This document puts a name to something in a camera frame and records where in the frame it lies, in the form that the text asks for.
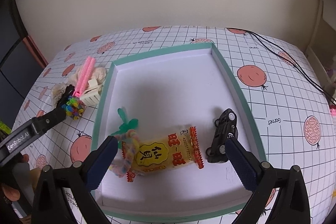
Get cream hair claw clip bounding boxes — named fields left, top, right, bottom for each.
left=80, top=79, right=102, bottom=106

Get pink long hair clip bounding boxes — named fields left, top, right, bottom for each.
left=73, top=56, right=96, bottom=98

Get cream lace scrunchie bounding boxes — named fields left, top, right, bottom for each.
left=51, top=66, right=106, bottom=107

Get pastel braided rope ring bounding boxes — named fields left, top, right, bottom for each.
left=109, top=129, right=141, bottom=179

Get black toy car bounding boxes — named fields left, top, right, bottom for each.
left=206, top=109, right=238, bottom=163

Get yellow rice cracker snack packet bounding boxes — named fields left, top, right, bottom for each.
left=126, top=126, right=204, bottom=182

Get left hand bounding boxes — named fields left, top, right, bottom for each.
left=0, top=152, right=30, bottom=204

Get dark blue cabinet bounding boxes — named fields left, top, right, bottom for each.
left=1, top=0, right=47, bottom=127

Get green shallow box tray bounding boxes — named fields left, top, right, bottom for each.
left=92, top=43, right=265, bottom=223

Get grid fruit print tablecloth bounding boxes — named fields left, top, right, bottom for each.
left=14, top=26, right=335, bottom=223

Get cream shelf unit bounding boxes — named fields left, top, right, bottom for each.
left=305, top=0, right=335, bottom=94

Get black cable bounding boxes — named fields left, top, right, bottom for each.
left=225, top=27, right=336, bottom=106

